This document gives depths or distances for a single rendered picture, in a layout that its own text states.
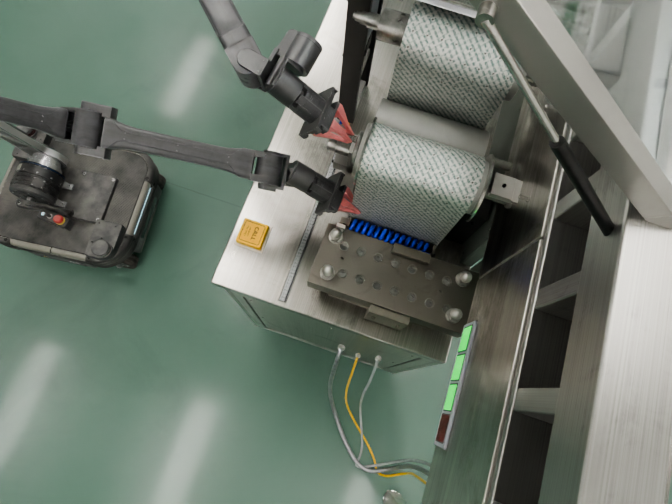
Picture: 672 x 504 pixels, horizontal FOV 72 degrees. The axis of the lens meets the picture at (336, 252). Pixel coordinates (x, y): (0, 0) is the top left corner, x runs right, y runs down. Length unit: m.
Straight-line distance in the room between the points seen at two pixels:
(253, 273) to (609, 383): 0.93
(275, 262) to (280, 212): 0.15
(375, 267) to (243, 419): 1.19
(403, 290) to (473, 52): 0.54
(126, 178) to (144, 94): 0.64
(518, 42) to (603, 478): 0.41
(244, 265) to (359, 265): 0.33
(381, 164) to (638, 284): 0.53
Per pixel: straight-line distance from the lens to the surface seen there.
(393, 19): 1.07
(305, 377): 2.13
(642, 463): 0.58
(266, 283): 1.27
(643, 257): 0.62
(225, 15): 0.99
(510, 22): 0.41
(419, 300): 1.15
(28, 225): 2.33
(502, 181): 1.01
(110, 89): 2.82
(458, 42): 1.02
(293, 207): 1.33
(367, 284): 1.14
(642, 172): 0.55
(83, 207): 2.24
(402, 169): 0.95
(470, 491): 0.80
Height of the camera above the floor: 2.13
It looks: 73 degrees down
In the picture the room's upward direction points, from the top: 10 degrees clockwise
